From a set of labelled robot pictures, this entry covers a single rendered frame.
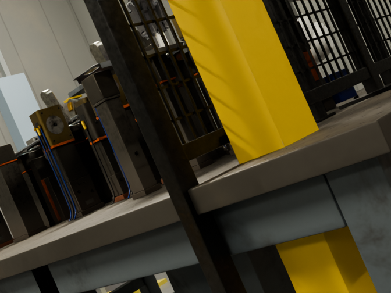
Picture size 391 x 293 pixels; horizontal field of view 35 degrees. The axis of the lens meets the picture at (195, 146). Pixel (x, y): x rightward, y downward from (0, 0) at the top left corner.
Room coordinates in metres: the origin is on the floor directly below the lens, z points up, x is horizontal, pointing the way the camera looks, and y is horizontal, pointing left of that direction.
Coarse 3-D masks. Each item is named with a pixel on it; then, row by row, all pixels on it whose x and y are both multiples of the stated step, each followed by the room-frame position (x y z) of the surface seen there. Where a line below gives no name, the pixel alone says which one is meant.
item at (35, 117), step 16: (48, 112) 1.91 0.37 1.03; (48, 128) 1.89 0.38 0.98; (64, 128) 1.93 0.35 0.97; (48, 144) 1.89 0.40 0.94; (64, 144) 1.92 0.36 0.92; (64, 160) 1.91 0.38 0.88; (80, 160) 1.94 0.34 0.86; (64, 176) 1.91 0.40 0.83; (80, 176) 1.93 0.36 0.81; (64, 192) 1.91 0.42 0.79; (80, 192) 1.91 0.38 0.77; (96, 192) 1.94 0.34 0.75; (80, 208) 1.89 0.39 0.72; (96, 208) 1.92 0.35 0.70
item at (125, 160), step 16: (96, 80) 1.36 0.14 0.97; (112, 80) 1.39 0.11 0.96; (96, 96) 1.37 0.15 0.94; (112, 96) 1.38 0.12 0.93; (112, 112) 1.37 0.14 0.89; (112, 128) 1.37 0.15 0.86; (128, 128) 1.38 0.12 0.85; (112, 144) 1.39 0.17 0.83; (128, 144) 1.37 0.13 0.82; (128, 160) 1.37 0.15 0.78; (144, 160) 1.39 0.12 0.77; (128, 176) 1.39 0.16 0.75; (144, 176) 1.37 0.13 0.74; (144, 192) 1.36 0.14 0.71
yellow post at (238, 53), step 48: (192, 0) 0.95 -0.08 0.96; (240, 0) 0.94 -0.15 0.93; (192, 48) 0.97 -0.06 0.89; (240, 48) 0.91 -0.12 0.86; (240, 96) 0.94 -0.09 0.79; (288, 96) 0.95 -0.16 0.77; (240, 144) 0.97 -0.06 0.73; (288, 144) 0.92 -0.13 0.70; (336, 240) 0.93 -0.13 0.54; (336, 288) 0.92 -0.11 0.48
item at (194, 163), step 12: (156, 60) 1.49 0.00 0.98; (168, 60) 1.52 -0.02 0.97; (156, 72) 1.49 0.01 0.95; (168, 72) 1.50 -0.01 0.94; (156, 84) 1.50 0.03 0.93; (168, 96) 1.49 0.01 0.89; (180, 96) 1.51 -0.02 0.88; (180, 120) 1.49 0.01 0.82; (192, 120) 1.52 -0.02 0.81; (204, 156) 1.51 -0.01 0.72; (192, 168) 1.50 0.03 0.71
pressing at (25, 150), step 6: (186, 48) 1.65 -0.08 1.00; (168, 54) 1.59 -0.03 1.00; (174, 54) 1.65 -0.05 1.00; (180, 54) 1.70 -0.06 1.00; (72, 120) 2.09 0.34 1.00; (78, 120) 2.16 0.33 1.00; (30, 144) 2.21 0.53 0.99; (36, 144) 2.32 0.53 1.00; (24, 150) 2.24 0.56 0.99; (30, 150) 2.43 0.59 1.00
